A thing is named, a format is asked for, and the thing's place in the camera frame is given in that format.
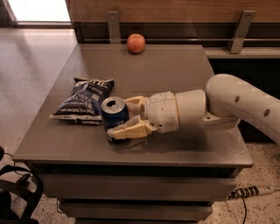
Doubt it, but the white power strip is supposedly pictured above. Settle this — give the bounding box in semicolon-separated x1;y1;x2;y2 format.
227;185;275;200

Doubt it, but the black power cable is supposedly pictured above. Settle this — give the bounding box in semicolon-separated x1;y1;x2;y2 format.
239;195;249;224

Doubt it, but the blue pepsi can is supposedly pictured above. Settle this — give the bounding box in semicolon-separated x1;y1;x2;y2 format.
101;96;129;131

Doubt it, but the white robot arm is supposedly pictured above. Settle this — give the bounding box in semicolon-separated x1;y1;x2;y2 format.
107;73;280;144

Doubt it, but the grey drawer cabinet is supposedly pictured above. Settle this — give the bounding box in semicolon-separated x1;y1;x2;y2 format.
15;45;252;224

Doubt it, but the right metal bracket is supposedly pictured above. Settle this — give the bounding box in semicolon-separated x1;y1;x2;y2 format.
227;10;256;54

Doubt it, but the blue chip bag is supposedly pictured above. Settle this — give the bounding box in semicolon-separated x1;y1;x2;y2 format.
50;77;115;125

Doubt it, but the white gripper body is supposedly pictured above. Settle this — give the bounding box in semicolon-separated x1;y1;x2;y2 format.
141;92;179;133

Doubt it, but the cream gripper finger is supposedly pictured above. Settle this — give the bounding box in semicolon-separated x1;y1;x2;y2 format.
124;95;148;115
107;115;157;140

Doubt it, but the red apple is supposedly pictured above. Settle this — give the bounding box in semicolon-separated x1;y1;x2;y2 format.
127;33;145;53

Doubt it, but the metal bracket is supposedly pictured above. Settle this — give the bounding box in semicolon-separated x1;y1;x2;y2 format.
106;10;121;44
227;10;256;54

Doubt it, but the left metal bracket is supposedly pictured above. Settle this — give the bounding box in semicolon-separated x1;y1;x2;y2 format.
106;10;121;44

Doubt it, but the black bag with straps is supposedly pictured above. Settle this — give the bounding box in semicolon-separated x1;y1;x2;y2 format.
0;145;45;224

